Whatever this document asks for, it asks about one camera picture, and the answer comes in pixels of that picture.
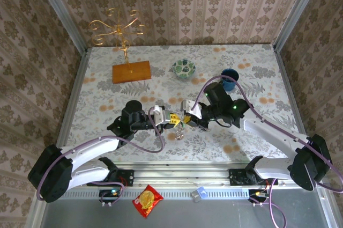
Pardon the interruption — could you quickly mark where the silver keyring chain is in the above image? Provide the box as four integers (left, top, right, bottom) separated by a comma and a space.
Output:
174, 116, 186, 142

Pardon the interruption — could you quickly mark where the dark blue mug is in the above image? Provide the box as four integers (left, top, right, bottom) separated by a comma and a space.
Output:
221, 68, 240, 92

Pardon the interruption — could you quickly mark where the floral patterned table cover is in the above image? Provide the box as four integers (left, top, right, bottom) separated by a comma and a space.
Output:
57, 44, 311, 163

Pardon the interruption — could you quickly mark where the gold hook stand wooden base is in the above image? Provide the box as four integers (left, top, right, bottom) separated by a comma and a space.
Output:
88, 8, 152, 85

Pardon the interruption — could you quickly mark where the green leaf pattern bowl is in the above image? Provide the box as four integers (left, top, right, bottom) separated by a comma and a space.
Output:
172, 59, 197, 79

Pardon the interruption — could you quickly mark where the small grey blue packet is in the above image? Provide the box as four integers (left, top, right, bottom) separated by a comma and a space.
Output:
191, 187, 207, 203

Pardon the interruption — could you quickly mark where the small black control board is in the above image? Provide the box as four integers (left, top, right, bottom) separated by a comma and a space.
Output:
248, 188, 270, 207
99, 188, 124, 207

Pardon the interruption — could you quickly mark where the red snack packet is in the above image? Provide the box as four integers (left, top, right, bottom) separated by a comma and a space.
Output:
132, 184, 164, 219

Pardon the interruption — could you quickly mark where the aluminium mounting rail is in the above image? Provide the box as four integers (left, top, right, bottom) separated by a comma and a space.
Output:
117, 168, 269, 187

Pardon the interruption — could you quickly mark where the aluminium frame side rail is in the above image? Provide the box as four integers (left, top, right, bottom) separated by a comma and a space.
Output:
273, 45, 343, 228
25, 48, 91, 228

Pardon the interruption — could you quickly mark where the grey slotted cable duct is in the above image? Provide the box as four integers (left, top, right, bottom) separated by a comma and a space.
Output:
64, 188, 251, 200

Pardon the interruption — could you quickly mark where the aluminium frame post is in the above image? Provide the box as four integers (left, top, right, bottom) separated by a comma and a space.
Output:
272, 0, 326, 52
29, 0, 89, 53

